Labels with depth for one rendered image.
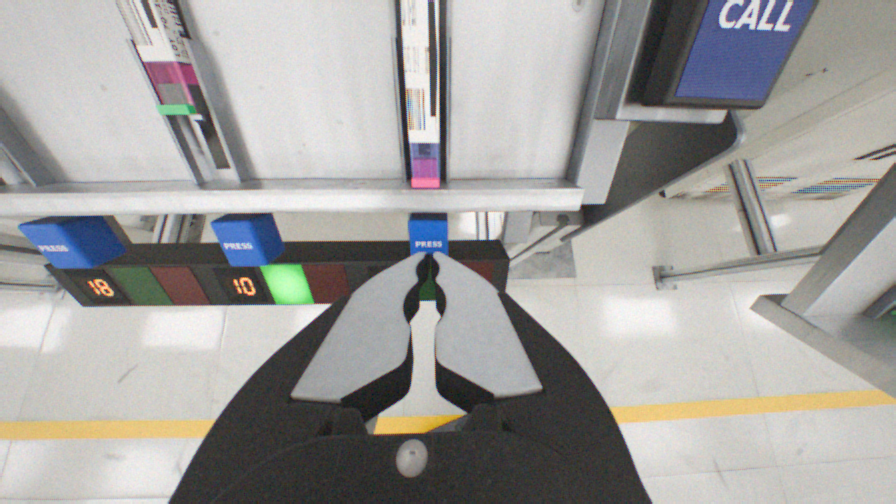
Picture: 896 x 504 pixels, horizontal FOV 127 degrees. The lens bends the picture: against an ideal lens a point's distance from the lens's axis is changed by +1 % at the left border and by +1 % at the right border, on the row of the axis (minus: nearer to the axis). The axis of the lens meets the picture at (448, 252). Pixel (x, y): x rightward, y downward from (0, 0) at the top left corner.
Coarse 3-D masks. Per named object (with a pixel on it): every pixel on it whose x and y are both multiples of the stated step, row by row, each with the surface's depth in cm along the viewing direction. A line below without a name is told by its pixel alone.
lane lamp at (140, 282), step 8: (120, 272) 17; (128, 272) 17; (136, 272) 17; (144, 272) 17; (152, 272) 17; (120, 280) 17; (128, 280) 17; (136, 280) 17; (144, 280) 17; (152, 280) 17; (128, 288) 17; (136, 288) 17; (144, 288) 17; (152, 288) 18; (160, 288) 18; (136, 296) 18; (144, 296) 18; (152, 296) 18; (160, 296) 18; (168, 296) 18; (144, 304) 18; (152, 304) 18; (160, 304) 18; (168, 304) 18
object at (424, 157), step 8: (416, 144) 11; (424, 144) 11; (432, 144) 11; (416, 152) 11; (424, 152) 11; (432, 152) 11; (416, 160) 12; (424, 160) 12; (432, 160) 12; (416, 168) 12; (424, 168) 12; (432, 168) 12; (416, 176) 12; (424, 176) 12; (432, 176) 12
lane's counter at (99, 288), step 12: (72, 276) 17; (84, 276) 17; (96, 276) 17; (108, 276) 17; (84, 288) 17; (96, 288) 17; (108, 288) 17; (96, 300) 18; (108, 300) 18; (120, 300) 18
